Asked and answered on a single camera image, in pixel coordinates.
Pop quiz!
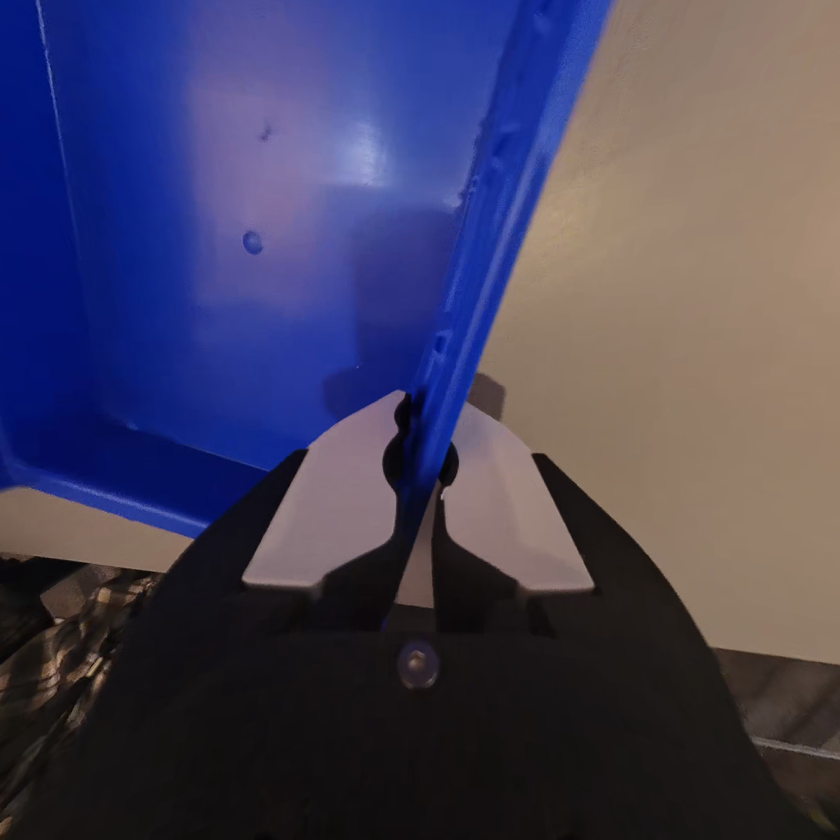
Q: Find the blue plastic bin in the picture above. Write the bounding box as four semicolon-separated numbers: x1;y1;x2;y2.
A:
0;0;618;624

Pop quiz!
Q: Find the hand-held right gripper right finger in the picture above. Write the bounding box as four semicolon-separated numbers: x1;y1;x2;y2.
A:
430;402;597;632

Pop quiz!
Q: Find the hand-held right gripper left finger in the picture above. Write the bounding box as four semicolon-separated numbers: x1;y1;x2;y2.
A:
241;388;413;632

